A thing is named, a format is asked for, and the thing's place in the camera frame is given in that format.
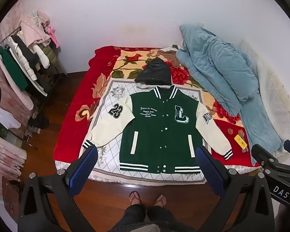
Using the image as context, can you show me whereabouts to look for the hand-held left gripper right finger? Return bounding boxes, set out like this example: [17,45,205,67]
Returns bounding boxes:
[195,146,275,232]

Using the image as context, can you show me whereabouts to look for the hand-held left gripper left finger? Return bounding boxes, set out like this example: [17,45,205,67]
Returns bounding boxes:
[18,147,98,232]

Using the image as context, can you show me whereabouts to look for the green varsity jacket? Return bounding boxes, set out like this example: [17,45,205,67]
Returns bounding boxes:
[82,86,233,174]

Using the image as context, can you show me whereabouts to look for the metal clothes rack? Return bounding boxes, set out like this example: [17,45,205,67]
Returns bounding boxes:
[0,25,64,148]

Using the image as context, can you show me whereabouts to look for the yellow small box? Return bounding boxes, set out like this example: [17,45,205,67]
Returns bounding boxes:
[234,135,248,151]

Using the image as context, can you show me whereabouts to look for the white diamond-pattern cloth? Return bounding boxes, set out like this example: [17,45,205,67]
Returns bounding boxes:
[87,78,208,185]

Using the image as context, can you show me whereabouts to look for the red floral blanket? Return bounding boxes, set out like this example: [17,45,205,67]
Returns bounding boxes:
[54,45,261,168]

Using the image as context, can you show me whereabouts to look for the white textured pillow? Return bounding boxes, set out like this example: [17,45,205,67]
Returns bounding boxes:
[239,39,290,161]

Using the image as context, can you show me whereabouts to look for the person's right leg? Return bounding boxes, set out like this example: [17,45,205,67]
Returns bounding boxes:
[147,193,177,232]

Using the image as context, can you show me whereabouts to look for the person's leg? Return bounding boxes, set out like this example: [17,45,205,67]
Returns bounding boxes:
[147,193,177,232]
[120,190,148,232]

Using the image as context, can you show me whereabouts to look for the person's left leg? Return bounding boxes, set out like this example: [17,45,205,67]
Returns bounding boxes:
[120,190,148,232]

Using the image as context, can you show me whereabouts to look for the dark shoes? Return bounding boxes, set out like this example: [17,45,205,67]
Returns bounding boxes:
[29,114,49,129]

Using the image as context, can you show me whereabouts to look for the pink striped cloth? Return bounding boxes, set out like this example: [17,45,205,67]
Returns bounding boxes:
[0,135,27,182]

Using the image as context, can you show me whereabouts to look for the blue quilt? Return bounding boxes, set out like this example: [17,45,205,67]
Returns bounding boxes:
[175,24,284,153]

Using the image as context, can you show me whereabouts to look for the black hooded garment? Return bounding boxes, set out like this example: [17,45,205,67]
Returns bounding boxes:
[135,59,173,89]

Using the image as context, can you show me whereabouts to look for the black hanging coat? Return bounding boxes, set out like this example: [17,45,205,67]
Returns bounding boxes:
[11,34,54,96]

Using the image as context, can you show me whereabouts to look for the olive puffer jacket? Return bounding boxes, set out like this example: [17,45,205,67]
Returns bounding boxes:
[38,42,60,66]

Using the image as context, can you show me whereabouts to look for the green hanging garment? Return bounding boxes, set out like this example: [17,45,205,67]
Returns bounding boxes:
[0,45,29,92]

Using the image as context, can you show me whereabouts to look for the white puffer jacket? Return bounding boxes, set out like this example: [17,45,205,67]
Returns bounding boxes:
[8,36,38,81]

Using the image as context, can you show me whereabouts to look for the bright pink garment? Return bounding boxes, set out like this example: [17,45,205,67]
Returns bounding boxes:
[46,25,60,49]

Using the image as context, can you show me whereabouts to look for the pink fluffy garment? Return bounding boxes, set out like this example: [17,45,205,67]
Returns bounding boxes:
[20,10,52,47]

